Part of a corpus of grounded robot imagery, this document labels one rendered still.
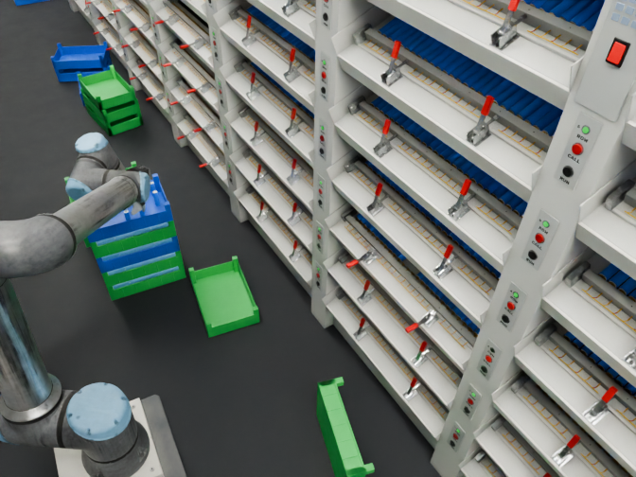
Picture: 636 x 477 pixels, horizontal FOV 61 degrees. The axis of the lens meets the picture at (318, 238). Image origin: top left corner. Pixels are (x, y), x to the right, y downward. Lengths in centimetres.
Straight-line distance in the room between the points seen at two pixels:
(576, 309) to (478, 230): 25
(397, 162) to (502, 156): 34
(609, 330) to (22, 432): 139
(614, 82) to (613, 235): 24
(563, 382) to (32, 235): 110
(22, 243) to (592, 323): 108
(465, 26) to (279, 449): 135
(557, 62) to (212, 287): 164
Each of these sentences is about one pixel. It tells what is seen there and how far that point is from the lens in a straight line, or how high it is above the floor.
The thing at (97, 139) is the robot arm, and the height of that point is 74.
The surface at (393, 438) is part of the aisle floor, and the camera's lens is 189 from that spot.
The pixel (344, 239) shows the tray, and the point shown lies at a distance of 166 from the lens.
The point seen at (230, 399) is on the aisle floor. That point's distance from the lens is 195.
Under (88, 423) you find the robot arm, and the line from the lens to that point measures 158.
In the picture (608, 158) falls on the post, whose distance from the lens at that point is 91.
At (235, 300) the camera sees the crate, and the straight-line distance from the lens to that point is 219.
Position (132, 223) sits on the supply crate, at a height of 36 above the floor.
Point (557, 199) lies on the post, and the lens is 99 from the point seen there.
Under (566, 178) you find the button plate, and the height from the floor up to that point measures 116.
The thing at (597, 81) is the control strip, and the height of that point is 132.
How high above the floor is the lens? 169
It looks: 44 degrees down
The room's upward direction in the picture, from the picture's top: 1 degrees clockwise
